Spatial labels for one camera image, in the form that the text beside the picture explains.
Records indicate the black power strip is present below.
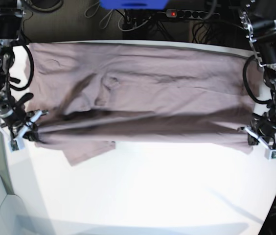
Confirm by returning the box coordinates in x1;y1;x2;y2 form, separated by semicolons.
165;9;208;20

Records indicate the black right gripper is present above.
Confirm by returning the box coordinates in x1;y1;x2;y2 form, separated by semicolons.
0;93;39;141

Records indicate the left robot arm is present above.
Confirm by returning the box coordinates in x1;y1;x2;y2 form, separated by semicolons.
239;0;276;149

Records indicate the white coiled cable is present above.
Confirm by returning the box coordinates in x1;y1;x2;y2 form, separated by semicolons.
85;4;115;30

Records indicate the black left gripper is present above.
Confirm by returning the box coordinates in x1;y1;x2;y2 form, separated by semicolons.
248;113;276;145

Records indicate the blue plastic box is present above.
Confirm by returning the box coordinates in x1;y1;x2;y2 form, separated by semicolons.
100;0;168;9

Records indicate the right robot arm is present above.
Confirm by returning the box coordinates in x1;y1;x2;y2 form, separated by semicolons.
0;0;38;141

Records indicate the mauve pink t-shirt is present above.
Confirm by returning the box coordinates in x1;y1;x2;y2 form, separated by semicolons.
28;43;254;165

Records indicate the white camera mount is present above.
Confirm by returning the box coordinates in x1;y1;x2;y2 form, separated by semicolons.
0;110;48;152
238;126;276;160

